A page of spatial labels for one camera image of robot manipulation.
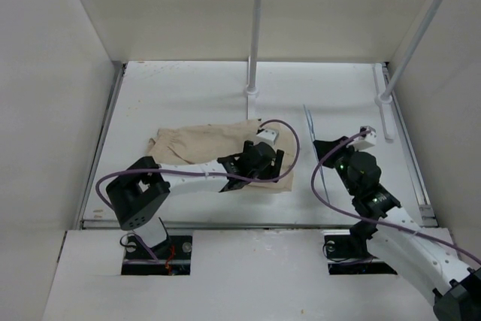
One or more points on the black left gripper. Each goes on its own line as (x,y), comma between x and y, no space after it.
(275,166)

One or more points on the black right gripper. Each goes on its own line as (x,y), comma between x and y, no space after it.
(323,146)

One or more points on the beige trousers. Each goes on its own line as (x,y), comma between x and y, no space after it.
(198,144)

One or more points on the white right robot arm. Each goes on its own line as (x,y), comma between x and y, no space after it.
(387,232)

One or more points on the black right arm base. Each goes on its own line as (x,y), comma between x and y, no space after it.
(347,255)

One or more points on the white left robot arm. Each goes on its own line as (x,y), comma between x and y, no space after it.
(137,193)

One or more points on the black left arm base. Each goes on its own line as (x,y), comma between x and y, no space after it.
(173,259)

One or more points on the white centre rack pole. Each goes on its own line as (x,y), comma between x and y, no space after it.
(251,90)

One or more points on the white rack pole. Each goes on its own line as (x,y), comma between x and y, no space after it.
(251,90)
(384,96)

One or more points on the white right rack pole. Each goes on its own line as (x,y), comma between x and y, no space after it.
(384,96)

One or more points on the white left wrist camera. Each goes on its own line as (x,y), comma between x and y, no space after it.
(268,136)

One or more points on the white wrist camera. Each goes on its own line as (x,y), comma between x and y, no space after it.
(367,139)
(268,136)

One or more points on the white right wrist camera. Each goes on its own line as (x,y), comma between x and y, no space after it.
(367,139)

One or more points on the aluminium right frame rail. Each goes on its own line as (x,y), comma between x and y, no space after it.
(409,140)

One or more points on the aluminium frame rail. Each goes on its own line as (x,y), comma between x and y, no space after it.
(111,224)
(119,71)
(409,140)

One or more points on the aluminium left frame rail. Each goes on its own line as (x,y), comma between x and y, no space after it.
(119,71)

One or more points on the aluminium front frame rail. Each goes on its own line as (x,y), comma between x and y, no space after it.
(111,224)

